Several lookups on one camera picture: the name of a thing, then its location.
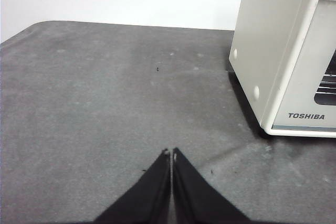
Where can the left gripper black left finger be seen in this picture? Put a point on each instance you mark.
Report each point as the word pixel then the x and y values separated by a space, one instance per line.
pixel 147 197

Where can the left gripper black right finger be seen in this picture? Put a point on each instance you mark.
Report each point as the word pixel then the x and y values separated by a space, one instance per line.
pixel 199 200

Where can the cream Toshiba toaster oven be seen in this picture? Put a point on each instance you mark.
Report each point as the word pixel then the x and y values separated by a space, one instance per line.
pixel 265 37

